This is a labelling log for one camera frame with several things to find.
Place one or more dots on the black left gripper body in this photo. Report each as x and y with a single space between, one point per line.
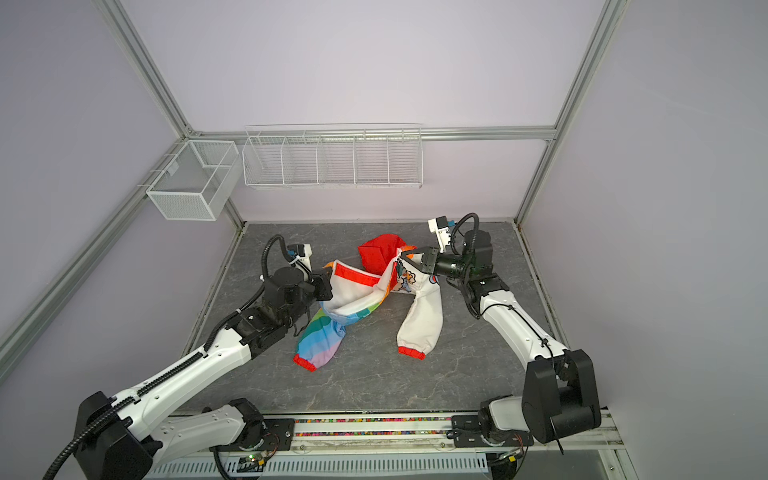
316 291

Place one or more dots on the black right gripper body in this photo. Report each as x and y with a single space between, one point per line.
448 267

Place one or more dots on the colourful rainbow kids jacket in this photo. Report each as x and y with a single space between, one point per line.
358 292

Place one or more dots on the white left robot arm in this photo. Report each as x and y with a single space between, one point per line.
133 432

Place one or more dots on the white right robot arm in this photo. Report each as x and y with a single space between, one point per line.
560 396

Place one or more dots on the white mesh box basket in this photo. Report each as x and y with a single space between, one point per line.
197 181

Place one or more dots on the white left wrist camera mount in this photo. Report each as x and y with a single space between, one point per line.
300 257

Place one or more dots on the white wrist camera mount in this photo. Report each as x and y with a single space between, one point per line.
442 228
300 257

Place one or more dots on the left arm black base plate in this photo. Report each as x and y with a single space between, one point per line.
271 434

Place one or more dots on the white wire shelf basket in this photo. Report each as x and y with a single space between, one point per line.
333 156

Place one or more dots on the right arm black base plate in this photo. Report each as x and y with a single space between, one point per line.
470 431

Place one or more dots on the white vented cable duct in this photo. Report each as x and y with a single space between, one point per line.
327 466

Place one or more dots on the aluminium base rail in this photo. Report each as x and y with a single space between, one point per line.
414 433

